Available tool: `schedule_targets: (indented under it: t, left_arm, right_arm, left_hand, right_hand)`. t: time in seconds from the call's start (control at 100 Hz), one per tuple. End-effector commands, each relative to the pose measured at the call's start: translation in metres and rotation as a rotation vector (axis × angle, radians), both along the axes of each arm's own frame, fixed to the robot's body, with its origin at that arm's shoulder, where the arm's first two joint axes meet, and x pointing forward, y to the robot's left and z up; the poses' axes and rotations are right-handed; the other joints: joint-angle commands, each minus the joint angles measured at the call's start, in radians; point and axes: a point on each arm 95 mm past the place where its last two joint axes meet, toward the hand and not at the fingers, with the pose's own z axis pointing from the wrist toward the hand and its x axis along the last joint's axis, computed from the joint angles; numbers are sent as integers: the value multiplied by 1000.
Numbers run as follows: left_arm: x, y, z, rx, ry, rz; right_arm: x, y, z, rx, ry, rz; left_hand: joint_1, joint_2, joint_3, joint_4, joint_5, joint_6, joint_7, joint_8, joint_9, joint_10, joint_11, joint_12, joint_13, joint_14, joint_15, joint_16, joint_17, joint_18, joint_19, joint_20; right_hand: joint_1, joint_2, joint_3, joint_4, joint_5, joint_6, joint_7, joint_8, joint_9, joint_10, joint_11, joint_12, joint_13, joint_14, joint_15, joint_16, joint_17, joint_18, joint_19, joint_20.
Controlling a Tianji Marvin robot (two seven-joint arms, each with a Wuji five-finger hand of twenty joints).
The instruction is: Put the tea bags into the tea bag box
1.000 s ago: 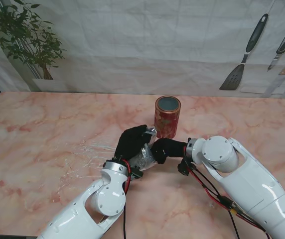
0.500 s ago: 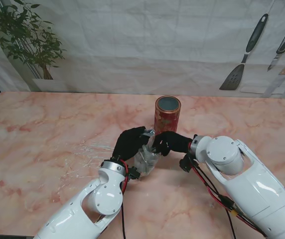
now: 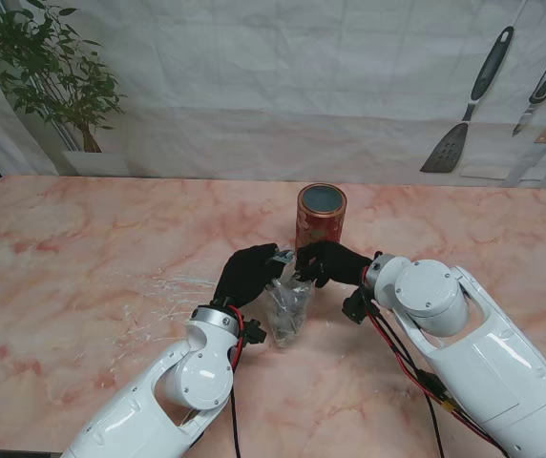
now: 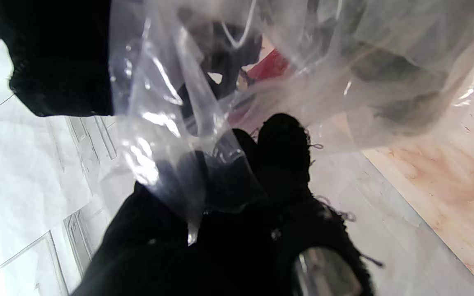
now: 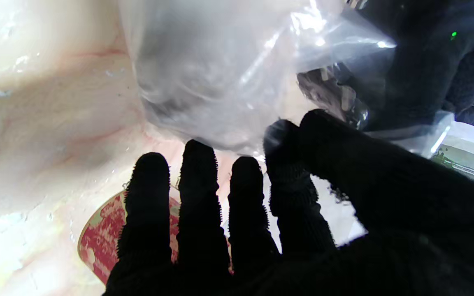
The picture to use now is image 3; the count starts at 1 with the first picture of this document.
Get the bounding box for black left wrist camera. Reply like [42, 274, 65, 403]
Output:
[241, 318, 268, 345]

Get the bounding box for red and black left arm cable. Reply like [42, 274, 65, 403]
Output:
[227, 309, 250, 458]

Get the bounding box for red and black right arm cable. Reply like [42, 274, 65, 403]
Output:
[363, 281, 508, 458]

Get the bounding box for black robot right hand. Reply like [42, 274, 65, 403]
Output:
[294, 240, 379, 290]

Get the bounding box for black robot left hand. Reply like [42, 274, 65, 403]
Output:
[213, 242, 284, 310]

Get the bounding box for clear plastic bag of tea bags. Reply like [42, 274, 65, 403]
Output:
[262, 250, 315, 348]

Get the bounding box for red and black arm cable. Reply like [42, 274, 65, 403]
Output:
[363, 281, 508, 458]
[227, 309, 250, 458]

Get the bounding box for black slotted spatula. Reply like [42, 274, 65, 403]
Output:
[419, 25, 515, 174]

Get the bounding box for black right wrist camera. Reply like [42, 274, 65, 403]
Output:
[341, 288, 374, 325]

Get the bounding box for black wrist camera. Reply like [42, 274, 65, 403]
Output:
[241, 318, 268, 345]
[341, 288, 374, 325]

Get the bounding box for green leafy plant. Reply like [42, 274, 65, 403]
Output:
[0, 0, 129, 154]

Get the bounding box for red floral tea canister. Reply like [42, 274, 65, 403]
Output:
[295, 182, 348, 254]

